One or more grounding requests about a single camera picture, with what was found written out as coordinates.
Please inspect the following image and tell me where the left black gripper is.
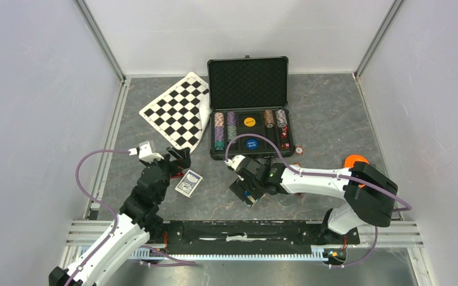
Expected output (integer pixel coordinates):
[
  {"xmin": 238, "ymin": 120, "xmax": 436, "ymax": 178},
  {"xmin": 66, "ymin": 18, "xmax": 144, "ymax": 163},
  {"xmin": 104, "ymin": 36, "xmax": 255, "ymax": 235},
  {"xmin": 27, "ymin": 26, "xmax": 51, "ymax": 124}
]
[{"xmin": 142, "ymin": 146, "xmax": 190, "ymax": 201}]

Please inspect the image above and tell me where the blue boxed card deck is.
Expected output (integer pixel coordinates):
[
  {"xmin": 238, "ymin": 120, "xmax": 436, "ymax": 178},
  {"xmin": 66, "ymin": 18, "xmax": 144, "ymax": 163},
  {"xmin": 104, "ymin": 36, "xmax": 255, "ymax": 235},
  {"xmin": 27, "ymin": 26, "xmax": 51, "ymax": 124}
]
[{"xmin": 243, "ymin": 191, "xmax": 259, "ymax": 206}]

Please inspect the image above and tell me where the blue backed card deck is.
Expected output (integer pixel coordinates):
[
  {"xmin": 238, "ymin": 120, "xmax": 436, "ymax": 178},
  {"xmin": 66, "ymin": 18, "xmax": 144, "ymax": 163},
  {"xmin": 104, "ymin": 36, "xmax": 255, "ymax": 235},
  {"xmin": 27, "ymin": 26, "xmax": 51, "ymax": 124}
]
[{"xmin": 175, "ymin": 170, "xmax": 203, "ymax": 198}]

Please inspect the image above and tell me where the blue small blind button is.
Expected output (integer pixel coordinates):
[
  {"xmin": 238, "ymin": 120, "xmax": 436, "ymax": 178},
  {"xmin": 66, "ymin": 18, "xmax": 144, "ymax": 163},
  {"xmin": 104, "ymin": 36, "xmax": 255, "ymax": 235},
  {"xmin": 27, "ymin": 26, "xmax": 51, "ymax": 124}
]
[{"xmin": 245, "ymin": 138, "xmax": 259, "ymax": 150}]

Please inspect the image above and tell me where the brown poker chip stack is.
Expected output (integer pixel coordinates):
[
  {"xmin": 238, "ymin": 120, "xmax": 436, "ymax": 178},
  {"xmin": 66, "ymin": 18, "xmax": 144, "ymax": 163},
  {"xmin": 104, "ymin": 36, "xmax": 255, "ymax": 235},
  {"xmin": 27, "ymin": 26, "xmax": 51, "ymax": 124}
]
[{"xmin": 264, "ymin": 110, "xmax": 275, "ymax": 128}]

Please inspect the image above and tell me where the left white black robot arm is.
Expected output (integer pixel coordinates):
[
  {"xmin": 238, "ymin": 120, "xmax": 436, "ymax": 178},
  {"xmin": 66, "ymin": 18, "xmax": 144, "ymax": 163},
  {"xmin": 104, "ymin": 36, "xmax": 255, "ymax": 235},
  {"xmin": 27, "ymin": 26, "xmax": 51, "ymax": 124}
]
[{"xmin": 48, "ymin": 141, "xmax": 191, "ymax": 285}]

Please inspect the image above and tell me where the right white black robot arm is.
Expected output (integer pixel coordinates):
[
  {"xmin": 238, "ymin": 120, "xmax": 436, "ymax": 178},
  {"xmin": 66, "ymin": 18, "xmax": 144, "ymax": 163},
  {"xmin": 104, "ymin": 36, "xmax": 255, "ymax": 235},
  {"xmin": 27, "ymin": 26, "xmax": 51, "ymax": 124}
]
[{"xmin": 225, "ymin": 155, "xmax": 398, "ymax": 243}]

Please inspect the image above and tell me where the black poker set case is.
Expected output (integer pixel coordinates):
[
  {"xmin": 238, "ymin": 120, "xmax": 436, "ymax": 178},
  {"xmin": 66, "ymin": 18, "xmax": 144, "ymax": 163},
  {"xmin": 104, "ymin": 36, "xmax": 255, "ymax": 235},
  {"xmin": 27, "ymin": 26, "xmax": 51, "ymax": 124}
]
[{"xmin": 207, "ymin": 56, "xmax": 295, "ymax": 161}]

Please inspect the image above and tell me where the left all in triangle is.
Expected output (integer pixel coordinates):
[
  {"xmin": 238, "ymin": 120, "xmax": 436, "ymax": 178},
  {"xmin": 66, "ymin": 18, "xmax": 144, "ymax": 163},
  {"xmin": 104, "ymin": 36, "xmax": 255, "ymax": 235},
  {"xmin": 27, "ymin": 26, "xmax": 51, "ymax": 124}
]
[{"xmin": 170, "ymin": 171, "xmax": 184, "ymax": 179}]

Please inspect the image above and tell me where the black white checkerboard mat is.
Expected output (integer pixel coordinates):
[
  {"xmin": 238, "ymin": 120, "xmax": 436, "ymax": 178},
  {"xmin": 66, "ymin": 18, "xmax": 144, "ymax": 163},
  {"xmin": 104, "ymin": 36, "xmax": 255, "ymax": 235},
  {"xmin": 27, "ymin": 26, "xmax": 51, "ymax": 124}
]
[{"xmin": 139, "ymin": 71, "xmax": 210, "ymax": 151}]

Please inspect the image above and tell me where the teal poker chip stack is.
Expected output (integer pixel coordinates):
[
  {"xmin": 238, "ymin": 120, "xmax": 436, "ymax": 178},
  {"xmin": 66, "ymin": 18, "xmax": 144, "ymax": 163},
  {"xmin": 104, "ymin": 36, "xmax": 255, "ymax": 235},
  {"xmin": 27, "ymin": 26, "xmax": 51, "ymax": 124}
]
[{"xmin": 213, "ymin": 126, "xmax": 225, "ymax": 151}]

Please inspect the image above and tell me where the red chip near case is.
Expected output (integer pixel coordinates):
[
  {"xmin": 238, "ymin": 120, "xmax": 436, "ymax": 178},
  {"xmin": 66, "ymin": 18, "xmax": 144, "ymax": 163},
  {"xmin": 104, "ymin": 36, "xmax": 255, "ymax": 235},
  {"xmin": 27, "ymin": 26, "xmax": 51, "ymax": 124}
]
[{"xmin": 295, "ymin": 146, "xmax": 304, "ymax": 155}]

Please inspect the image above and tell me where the green white chip stack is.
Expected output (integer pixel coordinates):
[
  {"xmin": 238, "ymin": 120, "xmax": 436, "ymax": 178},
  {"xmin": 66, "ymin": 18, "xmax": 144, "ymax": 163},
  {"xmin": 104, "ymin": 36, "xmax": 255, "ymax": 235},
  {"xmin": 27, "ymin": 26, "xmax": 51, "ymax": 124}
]
[{"xmin": 227, "ymin": 125, "xmax": 237, "ymax": 143}]

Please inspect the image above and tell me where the yellow big blind button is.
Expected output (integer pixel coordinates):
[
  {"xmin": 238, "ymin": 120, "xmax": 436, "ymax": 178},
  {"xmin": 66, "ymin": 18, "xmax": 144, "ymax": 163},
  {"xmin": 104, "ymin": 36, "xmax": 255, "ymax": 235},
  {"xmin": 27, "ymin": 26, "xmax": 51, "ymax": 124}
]
[{"xmin": 243, "ymin": 117, "xmax": 256, "ymax": 128}]

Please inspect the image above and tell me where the red dice group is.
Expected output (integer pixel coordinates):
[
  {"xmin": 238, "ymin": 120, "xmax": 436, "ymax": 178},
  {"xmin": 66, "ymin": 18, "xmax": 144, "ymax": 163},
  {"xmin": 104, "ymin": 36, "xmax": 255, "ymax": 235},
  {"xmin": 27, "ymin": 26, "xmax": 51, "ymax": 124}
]
[{"xmin": 280, "ymin": 126, "xmax": 292, "ymax": 149}]

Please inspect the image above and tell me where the orange poker chip stack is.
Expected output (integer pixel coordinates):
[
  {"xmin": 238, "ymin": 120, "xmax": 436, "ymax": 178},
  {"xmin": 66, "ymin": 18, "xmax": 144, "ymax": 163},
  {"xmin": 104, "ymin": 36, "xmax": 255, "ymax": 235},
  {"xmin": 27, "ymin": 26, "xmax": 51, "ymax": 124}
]
[{"xmin": 213, "ymin": 112, "xmax": 225, "ymax": 128}]

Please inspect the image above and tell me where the pink grey chip stack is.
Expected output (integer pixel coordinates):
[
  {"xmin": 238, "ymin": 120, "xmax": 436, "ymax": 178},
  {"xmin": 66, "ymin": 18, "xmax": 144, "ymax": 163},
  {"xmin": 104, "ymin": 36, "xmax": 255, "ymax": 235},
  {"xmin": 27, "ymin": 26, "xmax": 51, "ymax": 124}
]
[{"xmin": 276, "ymin": 110, "xmax": 287, "ymax": 128}]

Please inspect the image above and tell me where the purple poker chip stack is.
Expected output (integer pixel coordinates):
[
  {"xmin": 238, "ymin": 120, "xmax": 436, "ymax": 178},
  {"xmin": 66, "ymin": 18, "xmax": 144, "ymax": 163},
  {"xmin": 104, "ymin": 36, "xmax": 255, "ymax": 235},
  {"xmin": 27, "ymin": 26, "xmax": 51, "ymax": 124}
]
[{"xmin": 227, "ymin": 111, "xmax": 237, "ymax": 126}]

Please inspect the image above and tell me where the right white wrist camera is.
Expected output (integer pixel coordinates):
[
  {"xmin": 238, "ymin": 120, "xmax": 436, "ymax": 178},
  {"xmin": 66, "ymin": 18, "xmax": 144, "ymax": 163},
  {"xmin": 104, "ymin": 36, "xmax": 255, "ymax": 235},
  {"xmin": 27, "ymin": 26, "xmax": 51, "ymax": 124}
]
[{"xmin": 224, "ymin": 155, "xmax": 246, "ymax": 172}]

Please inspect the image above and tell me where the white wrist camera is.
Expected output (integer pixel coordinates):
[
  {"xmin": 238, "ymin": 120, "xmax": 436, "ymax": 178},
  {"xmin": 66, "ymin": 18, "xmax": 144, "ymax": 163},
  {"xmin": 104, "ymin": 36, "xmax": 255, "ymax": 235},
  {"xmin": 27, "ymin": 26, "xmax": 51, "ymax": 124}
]
[
  {"xmin": 128, "ymin": 141, "xmax": 164, "ymax": 163},
  {"xmin": 224, "ymin": 155, "xmax": 246, "ymax": 172}
]

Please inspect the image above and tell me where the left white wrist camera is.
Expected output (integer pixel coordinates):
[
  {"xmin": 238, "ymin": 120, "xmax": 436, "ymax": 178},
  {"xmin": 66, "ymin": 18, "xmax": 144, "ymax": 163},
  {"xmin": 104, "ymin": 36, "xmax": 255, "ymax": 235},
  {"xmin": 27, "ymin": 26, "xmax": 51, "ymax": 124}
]
[{"xmin": 128, "ymin": 141, "xmax": 164, "ymax": 163}]

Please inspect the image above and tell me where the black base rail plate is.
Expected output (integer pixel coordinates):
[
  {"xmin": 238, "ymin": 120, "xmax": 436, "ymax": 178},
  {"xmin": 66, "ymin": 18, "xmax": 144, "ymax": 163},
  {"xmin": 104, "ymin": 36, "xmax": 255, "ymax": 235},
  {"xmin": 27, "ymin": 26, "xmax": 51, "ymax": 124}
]
[{"xmin": 147, "ymin": 220, "xmax": 360, "ymax": 256}]

